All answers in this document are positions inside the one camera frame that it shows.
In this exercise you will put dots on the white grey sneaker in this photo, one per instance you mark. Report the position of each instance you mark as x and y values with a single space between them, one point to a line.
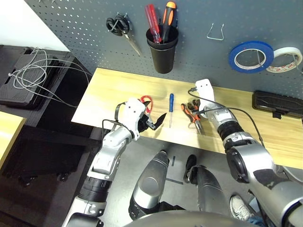
240 208

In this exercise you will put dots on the silver robot right leg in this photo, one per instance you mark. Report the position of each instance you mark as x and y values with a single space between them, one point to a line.
208 189

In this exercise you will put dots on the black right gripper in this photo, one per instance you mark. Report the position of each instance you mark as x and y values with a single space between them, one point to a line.
203 113

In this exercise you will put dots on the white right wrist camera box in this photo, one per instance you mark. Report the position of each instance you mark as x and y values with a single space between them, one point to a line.
204 91

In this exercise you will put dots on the dark grey metal pegboard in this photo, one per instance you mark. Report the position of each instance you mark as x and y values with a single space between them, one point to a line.
201 14

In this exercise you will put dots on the short black tape strip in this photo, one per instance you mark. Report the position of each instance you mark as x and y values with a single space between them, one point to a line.
173 161

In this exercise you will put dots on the silver robot left leg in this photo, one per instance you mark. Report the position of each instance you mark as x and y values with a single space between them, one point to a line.
149 184

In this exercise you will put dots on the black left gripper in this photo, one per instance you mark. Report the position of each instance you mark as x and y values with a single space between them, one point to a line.
145 124

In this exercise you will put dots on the black cup holder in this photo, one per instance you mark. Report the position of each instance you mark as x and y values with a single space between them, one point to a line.
163 59

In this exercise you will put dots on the blue tape roll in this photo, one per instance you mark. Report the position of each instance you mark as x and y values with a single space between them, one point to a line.
233 59

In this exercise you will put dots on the metal tape hook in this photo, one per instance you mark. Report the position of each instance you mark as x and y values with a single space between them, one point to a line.
259 59

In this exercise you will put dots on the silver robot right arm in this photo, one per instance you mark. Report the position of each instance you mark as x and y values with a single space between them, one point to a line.
248 160

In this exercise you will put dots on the silver robot leg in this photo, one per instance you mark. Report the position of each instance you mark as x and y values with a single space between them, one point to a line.
149 184
208 189

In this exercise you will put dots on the grey robot torso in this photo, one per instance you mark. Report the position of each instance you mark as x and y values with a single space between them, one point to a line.
189 220

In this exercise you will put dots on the light wooden side table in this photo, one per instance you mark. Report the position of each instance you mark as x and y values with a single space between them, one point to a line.
9 132

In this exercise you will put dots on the black plastic case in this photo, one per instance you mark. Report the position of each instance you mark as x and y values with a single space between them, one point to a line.
277 104

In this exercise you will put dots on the blue jeans leg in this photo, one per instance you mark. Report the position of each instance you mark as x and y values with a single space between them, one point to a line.
254 222

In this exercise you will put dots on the white tape roll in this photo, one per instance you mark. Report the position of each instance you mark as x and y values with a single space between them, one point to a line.
281 69

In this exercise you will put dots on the black rolling cabinet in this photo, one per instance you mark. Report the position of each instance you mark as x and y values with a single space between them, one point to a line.
35 94

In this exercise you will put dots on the orange black screwdriver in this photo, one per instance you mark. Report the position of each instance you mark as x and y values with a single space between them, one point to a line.
168 16

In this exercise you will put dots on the small blue screwdriver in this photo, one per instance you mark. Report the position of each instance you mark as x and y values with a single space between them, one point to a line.
171 101

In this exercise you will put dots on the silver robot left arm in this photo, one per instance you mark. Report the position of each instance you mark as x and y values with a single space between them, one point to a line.
106 160

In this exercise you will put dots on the long black tape strip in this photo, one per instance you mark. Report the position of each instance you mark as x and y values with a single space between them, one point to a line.
174 180

